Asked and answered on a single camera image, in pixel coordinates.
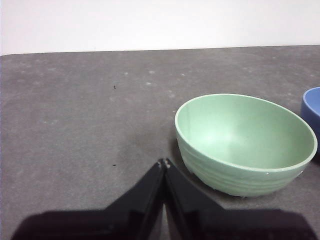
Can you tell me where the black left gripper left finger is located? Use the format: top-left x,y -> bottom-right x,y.
11,158 -> 167,240

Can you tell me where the blue ribbed bowl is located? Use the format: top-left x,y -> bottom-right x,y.
300,86 -> 320,155

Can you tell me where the green ribbed bowl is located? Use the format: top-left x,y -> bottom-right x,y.
174,93 -> 319,198

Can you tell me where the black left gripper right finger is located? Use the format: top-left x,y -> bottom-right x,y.
163,157 -> 311,240

